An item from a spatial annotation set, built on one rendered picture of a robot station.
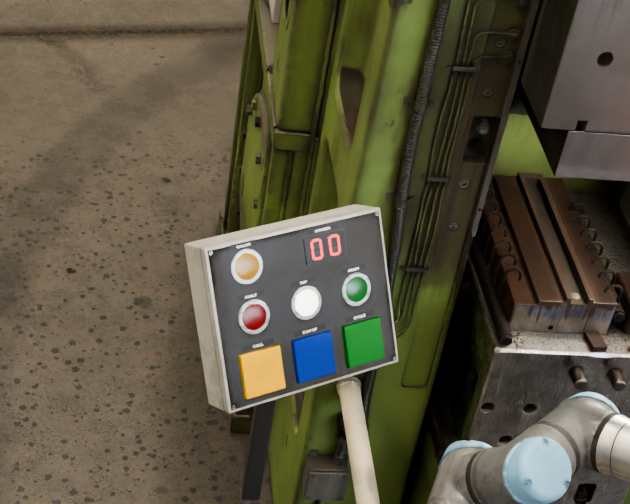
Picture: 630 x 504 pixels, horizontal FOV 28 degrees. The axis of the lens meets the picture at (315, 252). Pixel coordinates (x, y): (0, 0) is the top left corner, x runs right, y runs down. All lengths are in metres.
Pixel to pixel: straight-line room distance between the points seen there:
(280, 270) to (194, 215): 2.06
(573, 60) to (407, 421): 0.99
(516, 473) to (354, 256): 0.57
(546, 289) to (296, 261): 0.57
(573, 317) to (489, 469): 0.72
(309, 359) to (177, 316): 1.63
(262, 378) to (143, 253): 1.90
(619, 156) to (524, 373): 0.47
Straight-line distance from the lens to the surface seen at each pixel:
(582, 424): 1.85
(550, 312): 2.43
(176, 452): 3.32
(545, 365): 2.43
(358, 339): 2.16
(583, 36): 2.09
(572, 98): 2.15
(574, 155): 2.21
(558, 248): 2.56
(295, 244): 2.08
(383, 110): 2.25
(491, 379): 2.43
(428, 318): 2.57
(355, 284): 2.15
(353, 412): 2.58
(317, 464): 2.78
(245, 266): 2.04
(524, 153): 2.78
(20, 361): 3.55
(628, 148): 2.24
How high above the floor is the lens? 2.42
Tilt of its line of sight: 37 degrees down
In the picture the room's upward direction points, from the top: 10 degrees clockwise
